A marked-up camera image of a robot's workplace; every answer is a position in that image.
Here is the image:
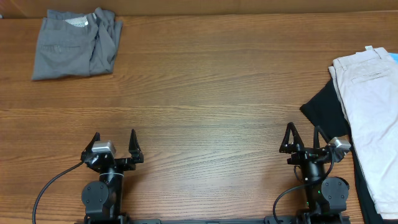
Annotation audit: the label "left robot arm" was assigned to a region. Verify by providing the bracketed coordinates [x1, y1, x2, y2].
[81, 130, 144, 223]

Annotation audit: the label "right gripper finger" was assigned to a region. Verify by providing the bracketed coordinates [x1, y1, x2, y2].
[280, 122, 304, 149]
[313, 126, 330, 148]

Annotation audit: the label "light blue garment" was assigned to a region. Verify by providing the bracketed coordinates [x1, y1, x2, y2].
[389, 53, 398, 63]

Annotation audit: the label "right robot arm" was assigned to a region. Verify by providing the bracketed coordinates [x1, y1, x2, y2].
[272, 122, 351, 223]

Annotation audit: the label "grey folded trousers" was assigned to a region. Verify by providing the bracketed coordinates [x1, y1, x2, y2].
[32, 7, 123, 80]

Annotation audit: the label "black garment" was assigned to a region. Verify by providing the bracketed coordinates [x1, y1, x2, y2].
[300, 80, 397, 224]

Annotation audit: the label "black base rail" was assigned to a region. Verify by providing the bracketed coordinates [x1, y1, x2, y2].
[75, 216, 351, 224]

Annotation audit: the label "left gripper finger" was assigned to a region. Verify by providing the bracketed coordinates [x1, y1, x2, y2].
[128, 129, 142, 157]
[84, 132, 101, 152]

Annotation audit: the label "beige shorts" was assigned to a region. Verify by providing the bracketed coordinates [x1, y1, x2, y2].
[329, 46, 397, 220]

